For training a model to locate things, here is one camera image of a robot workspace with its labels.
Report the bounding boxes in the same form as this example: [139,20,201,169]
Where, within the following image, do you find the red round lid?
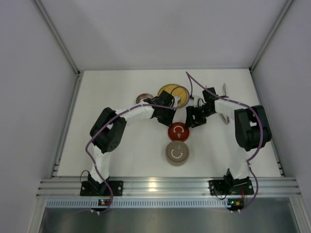
[168,122,190,142]

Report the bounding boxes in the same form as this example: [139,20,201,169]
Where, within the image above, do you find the metal tongs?
[220,83,230,125]

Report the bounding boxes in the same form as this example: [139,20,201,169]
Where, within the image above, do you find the brown lid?
[165,141,190,163]

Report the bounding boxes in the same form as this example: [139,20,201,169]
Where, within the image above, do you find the steel bowl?
[136,93,154,104]
[167,159,187,166]

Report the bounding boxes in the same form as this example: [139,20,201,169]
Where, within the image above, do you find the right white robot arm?
[185,85,272,196]

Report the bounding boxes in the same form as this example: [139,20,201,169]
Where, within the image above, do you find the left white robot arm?
[86,91,177,195]

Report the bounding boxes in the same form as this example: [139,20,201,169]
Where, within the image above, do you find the round bamboo tray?
[157,83,189,105]

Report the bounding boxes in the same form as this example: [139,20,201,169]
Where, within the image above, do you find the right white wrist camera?
[190,95,204,107]

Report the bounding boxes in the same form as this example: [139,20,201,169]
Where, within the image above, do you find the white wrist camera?
[173,96,183,108]
[190,95,204,107]

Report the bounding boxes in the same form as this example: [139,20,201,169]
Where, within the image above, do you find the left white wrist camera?
[173,96,183,108]

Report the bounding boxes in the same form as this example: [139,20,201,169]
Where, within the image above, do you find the right black base bracket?
[208,177,256,197]

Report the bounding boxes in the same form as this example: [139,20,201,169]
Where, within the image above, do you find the black base bracket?
[208,177,256,197]
[80,181,123,197]

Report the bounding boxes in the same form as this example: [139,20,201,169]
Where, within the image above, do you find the left black base bracket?
[80,181,123,197]

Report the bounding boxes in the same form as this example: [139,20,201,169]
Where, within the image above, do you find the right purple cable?
[185,71,264,209]

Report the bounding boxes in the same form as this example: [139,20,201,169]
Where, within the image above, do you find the aluminium mounting rail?
[36,177,301,198]

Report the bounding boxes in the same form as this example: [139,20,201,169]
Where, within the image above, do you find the right aluminium frame post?
[249,0,294,72]

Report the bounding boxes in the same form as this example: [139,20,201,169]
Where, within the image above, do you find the aluminium frame post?
[249,0,294,72]
[33,0,82,76]

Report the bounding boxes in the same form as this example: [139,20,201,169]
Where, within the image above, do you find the grey slotted cable duct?
[46,198,229,209]

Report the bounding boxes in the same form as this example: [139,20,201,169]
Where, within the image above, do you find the left aluminium frame post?
[33,0,82,76]

